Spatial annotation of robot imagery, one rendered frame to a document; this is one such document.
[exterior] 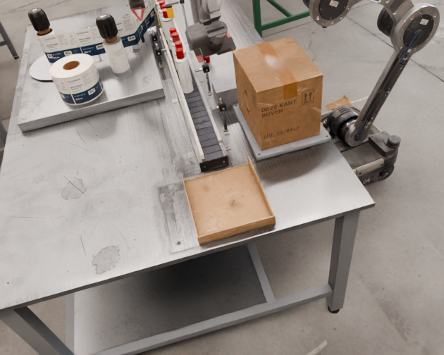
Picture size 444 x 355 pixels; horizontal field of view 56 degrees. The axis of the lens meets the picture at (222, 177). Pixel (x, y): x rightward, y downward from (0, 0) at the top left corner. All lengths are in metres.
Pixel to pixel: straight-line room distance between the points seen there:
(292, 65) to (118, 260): 0.89
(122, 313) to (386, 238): 1.40
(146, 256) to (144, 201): 0.24
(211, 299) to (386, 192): 1.25
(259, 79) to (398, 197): 1.40
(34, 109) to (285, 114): 1.18
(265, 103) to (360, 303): 1.16
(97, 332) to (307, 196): 1.12
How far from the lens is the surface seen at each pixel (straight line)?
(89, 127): 1.97
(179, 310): 1.96
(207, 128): 1.69
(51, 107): 2.10
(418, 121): 3.16
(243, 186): 1.50
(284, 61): 1.58
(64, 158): 1.86
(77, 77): 1.97
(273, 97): 1.47
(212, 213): 1.43
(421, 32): 2.27
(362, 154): 2.49
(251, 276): 1.99
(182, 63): 1.82
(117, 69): 2.10
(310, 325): 2.13
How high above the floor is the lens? 1.94
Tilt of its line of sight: 46 degrees down
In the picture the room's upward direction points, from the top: 10 degrees counter-clockwise
